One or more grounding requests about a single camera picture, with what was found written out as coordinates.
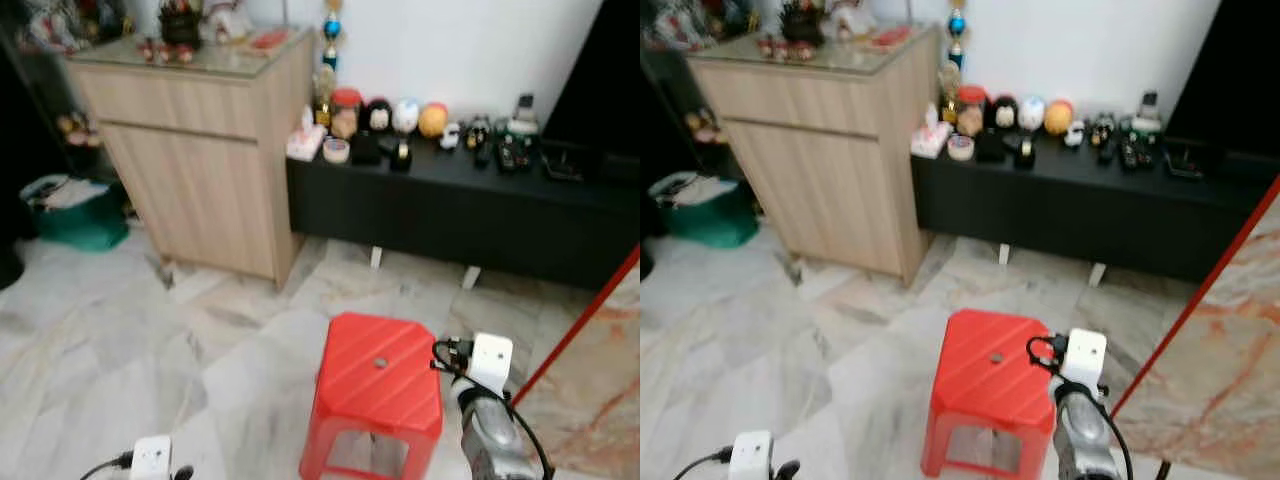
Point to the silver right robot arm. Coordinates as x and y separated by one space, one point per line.
1085 435
490 440

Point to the red plastic stool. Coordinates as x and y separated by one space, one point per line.
990 385
375 390

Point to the green bin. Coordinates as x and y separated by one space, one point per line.
715 222
85 225

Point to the white console foot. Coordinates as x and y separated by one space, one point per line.
376 257
1097 273
1003 253
471 277

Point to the light wooden cabinet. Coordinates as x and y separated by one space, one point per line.
830 180
200 180

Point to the white pink tissue pack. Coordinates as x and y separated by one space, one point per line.
305 142
929 140

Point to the small round tape roll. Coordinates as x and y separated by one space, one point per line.
336 150
960 148

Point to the dark shelf unit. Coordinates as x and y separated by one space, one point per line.
20 120
660 130

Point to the black box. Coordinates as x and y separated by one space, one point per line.
365 150
990 147

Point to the black low console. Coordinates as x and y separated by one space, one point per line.
1080 205
450 210

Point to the black tray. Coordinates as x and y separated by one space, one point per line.
1185 162
563 162

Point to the small black holder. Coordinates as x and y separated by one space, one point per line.
1024 152
400 155

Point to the red lid jar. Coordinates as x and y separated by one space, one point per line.
346 112
971 110

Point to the small gold trophy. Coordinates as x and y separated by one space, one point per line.
949 92
324 95

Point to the black-haired doll head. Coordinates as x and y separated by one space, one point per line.
1003 112
377 115

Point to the white round figurine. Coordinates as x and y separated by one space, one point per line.
1031 112
405 115

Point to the small red figurines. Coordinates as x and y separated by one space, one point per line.
165 52
785 47

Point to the small white figurine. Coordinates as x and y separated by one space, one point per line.
450 136
1074 133

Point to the orange round figurine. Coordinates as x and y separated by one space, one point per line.
1059 117
433 120

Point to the red flat packet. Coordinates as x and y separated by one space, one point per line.
890 37
270 40

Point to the white and black device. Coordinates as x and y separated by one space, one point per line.
525 115
1148 112

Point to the black television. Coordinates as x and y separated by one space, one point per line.
600 70
1230 70

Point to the dark plant pot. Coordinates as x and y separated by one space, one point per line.
181 25
803 22

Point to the white seated figurine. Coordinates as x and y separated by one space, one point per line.
228 22
852 18

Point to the blue and gold trophy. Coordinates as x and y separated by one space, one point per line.
332 28
957 25

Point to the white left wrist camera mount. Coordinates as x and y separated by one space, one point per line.
750 455
151 458

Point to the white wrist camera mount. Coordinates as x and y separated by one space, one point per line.
151 458
750 455
491 360
1086 355

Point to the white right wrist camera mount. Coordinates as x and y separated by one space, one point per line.
1086 355
491 360

